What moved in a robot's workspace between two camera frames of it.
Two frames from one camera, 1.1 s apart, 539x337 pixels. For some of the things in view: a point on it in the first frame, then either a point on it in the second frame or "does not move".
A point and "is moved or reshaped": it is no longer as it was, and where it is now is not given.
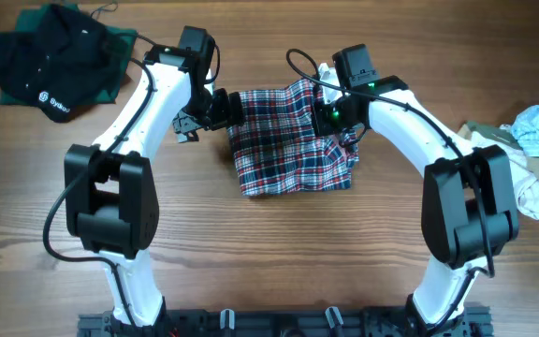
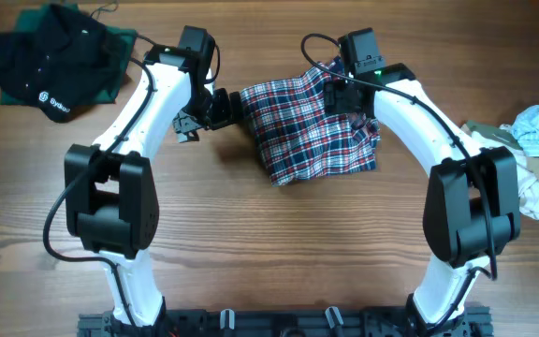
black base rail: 473,321 does not move
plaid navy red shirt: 277,151 is moved or reshaped
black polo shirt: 67,61 does not move
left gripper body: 219,111 does not move
